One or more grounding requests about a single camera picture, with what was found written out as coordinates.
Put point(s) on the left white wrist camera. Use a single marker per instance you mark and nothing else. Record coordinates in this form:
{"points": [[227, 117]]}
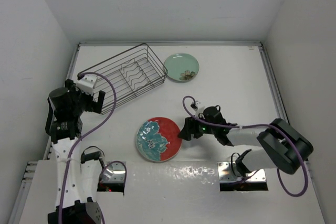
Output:
{"points": [[87, 84]]}

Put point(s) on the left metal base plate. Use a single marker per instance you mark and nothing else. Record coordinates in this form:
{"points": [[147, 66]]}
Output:
{"points": [[113, 172]]}

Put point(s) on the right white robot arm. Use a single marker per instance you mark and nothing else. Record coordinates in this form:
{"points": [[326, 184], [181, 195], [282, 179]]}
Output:
{"points": [[279, 144]]}

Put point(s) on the metal base plate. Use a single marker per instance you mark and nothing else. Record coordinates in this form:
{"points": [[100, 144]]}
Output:
{"points": [[113, 172], [226, 174]]}

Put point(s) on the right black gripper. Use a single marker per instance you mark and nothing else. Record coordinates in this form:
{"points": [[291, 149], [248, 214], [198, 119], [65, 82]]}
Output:
{"points": [[190, 128]]}

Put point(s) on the green flower plate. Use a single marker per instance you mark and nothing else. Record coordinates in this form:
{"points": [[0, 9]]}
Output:
{"points": [[181, 67]]}

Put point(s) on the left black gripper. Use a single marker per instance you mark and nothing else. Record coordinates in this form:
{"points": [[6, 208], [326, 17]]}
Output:
{"points": [[94, 106]]}

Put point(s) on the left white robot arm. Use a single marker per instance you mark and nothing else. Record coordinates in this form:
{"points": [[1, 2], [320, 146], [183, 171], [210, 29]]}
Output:
{"points": [[77, 173]]}

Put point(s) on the wire dish rack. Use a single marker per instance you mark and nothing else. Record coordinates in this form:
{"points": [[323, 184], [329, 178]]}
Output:
{"points": [[125, 73]]}

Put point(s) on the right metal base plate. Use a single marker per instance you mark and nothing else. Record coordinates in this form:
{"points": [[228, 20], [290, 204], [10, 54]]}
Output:
{"points": [[226, 174]]}

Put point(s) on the red and teal plate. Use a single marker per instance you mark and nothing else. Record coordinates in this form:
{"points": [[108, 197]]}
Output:
{"points": [[157, 139]]}

